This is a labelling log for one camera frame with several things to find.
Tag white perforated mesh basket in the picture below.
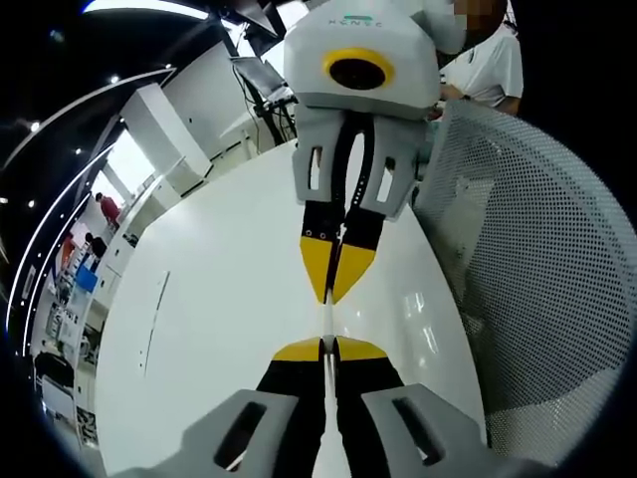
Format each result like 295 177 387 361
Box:
411 98 634 455

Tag black cables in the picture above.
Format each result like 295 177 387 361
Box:
242 74 301 146

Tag white square pillar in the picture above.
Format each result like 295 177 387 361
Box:
122 81 216 196

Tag open laptop on stand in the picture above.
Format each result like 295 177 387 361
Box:
231 56 291 102

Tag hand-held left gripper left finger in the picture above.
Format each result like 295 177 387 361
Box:
148 336 327 478

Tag person's white shirt torso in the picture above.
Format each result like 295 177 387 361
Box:
440 19 526 119

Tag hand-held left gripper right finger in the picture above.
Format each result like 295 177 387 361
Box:
331 336 500 478

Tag blue box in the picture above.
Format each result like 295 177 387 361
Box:
73 265 100 291

